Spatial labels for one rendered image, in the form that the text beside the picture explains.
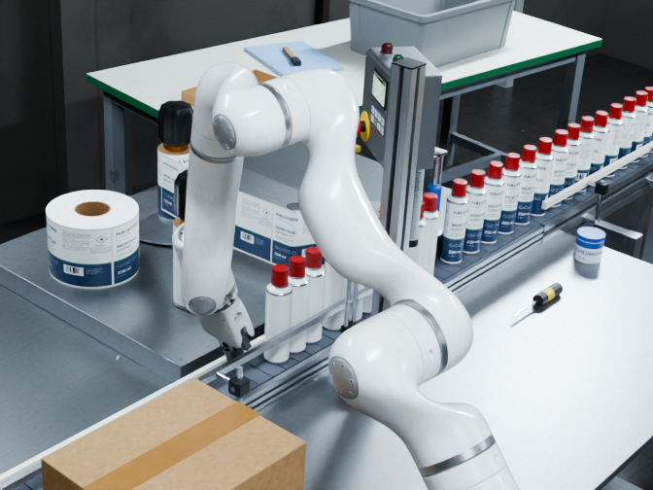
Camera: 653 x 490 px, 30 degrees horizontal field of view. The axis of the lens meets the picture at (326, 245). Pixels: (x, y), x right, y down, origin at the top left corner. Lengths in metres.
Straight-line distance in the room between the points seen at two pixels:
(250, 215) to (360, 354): 1.07
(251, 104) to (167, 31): 3.44
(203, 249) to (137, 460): 0.42
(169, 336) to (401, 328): 0.89
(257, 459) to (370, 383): 0.21
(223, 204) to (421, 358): 0.49
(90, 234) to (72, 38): 2.15
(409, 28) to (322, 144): 2.54
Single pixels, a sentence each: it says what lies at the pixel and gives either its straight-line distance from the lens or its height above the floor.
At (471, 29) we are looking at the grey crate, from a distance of 4.54.
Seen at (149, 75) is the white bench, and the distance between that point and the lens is 4.22.
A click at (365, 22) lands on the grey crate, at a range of 4.47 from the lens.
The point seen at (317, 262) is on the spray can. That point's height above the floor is 1.06.
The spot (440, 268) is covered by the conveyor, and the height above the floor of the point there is 0.88.
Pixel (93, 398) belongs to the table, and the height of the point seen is 0.83.
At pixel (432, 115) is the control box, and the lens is 2.28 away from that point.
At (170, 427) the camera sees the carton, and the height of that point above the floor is 1.12.
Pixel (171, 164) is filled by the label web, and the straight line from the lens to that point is 2.88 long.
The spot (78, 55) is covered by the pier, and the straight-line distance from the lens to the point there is 4.75.
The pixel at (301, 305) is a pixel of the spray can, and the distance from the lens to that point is 2.41.
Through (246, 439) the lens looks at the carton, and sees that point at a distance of 1.82.
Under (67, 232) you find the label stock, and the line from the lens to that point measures 2.65.
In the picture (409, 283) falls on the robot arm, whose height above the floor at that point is 1.35.
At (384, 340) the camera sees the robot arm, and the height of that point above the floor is 1.31.
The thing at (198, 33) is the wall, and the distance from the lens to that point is 5.28.
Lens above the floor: 2.19
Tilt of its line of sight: 27 degrees down
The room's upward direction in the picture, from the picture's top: 4 degrees clockwise
